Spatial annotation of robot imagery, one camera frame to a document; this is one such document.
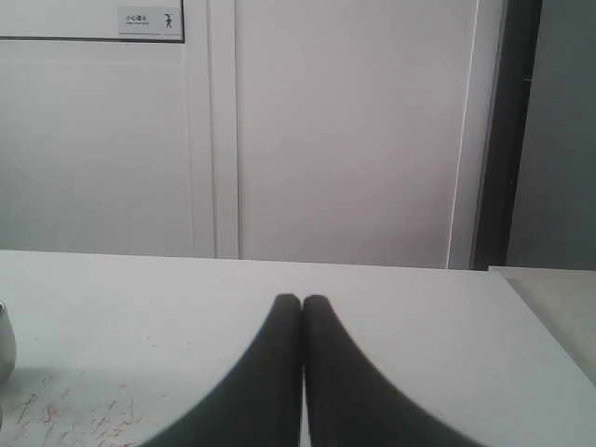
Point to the white wall sign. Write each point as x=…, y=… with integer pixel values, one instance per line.
x=150, y=21

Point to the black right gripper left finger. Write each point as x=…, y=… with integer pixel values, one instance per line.
x=259, y=402

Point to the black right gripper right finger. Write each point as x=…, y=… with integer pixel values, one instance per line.
x=349, y=402

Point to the white cabinet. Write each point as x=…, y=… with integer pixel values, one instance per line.
x=305, y=131

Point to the small steel cup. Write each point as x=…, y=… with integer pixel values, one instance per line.
x=8, y=349

